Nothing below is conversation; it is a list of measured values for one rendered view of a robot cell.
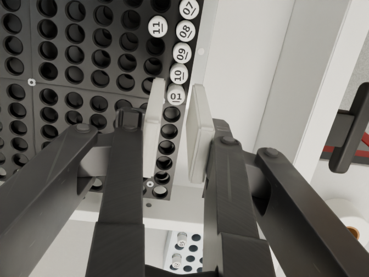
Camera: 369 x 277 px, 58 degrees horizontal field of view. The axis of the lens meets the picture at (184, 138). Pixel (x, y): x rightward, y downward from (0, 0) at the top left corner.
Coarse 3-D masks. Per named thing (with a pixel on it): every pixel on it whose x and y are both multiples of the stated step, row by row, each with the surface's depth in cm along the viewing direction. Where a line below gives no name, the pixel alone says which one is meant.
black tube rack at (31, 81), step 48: (0, 0) 21; (48, 0) 24; (96, 0) 21; (144, 0) 21; (0, 48) 23; (48, 48) 25; (96, 48) 23; (144, 48) 23; (0, 96) 24; (48, 96) 27; (96, 96) 24; (144, 96) 24; (0, 144) 29; (144, 192) 28
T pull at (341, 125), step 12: (360, 96) 24; (360, 108) 24; (336, 120) 24; (348, 120) 24; (360, 120) 24; (336, 132) 25; (348, 132) 25; (360, 132) 25; (336, 144) 25; (348, 144) 25; (336, 156) 26; (348, 156) 25; (336, 168) 26; (348, 168) 26
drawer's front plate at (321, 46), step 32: (320, 0) 23; (352, 0) 19; (288, 32) 28; (320, 32) 22; (352, 32) 20; (288, 64) 27; (320, 64) 22; (352, 64) 21; (288, 96) 26; (320, 96) 22; (288, 128) 26; (320, 128) 23
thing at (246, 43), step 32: (224, 0) 27; (256, 0) 28; (288, 0) 28; (224, 32) 29; (256, 32) 29; (224, 64) 30; (256, 64) 30; (224, 96) 31; (256, 96) 31; (256, 128) 33; (96, 192) 32; (160, 192) 34; (192, 192) 35; (160, 224) 30; (192, 224) 30
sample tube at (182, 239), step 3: (180, 234) 43; (183, 234) 43; (177, 237) 43; (180, 237) 43; (183, 237) 43; (186, 237) 43; (177, 240) 43; (180, 240) 42; (183, 240) 42; (186, 240) 43; (177, 243) 43; (180, 243) 42; (183, 243) 42; (186, 243) 42; (180, 246) 43; (183, 246) 43
